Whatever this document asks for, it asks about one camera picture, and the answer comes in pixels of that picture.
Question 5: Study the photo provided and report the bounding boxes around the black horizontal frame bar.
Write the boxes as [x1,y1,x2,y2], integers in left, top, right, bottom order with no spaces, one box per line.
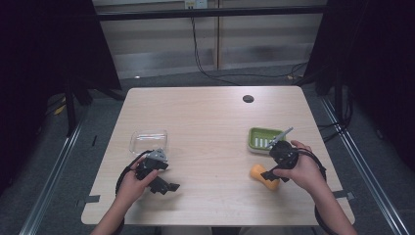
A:
[96,5,329,22]

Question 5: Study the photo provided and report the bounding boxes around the grey tape strip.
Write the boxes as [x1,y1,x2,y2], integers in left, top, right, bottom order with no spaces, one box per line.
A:
[75,194,102,208]
[332,190,356,202]

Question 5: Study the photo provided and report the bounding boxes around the black curtain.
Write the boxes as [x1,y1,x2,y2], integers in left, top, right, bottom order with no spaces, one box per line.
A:
[301,0,415,170]
[0,0,123,197]

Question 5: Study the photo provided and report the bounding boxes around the black hanging wall cable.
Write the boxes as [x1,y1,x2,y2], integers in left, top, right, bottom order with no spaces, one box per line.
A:
[190,17,309,86]

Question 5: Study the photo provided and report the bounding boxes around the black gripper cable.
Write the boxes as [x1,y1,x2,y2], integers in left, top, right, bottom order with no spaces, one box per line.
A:
[292,147,328,182]
[115,149,155,198]

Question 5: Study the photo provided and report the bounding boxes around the white wall outlet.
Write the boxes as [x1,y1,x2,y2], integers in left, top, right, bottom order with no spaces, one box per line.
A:
[184,0,208,10]

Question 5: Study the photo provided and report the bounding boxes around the clear plastic container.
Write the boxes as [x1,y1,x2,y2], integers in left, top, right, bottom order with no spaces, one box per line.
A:
[128,129,169,156]

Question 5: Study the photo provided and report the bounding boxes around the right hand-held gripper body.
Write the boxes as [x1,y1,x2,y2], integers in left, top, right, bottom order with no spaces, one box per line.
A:
[267,126,300,171]

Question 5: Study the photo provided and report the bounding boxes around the orange soap bar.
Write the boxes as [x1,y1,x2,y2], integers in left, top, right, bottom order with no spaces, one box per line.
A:
[250,164,281,192]

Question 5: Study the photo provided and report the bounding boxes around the green soap dish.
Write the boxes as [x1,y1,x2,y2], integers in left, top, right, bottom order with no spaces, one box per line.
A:
[247,126,287,156]

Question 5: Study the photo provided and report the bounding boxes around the black metal stand leg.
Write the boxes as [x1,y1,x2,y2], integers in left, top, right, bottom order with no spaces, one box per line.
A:
[64,81,79,137]

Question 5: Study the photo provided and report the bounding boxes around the black floor cables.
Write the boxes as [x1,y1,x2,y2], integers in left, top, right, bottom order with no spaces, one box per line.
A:
[316,87,354,144]

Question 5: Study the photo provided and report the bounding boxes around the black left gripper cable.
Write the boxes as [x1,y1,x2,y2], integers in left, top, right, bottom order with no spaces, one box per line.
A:
[115,149,155,198]

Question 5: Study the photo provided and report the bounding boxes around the person's left hand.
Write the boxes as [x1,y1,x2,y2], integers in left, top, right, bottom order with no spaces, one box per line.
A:
[115,157,160,210]

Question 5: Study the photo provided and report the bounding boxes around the metal floor rail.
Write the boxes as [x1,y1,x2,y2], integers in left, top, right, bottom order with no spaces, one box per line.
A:
[319,96,411,235]
[19,120,84,235]

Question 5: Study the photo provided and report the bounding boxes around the person's right hand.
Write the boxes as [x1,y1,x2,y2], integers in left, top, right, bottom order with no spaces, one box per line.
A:
[272,140,327,197]

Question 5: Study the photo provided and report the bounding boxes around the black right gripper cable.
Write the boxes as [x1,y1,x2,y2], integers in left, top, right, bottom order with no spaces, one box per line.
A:
[292,147,328,182]

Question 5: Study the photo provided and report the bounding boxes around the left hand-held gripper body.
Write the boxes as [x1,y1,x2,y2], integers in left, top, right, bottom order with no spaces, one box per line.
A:
[134,148,170,181]

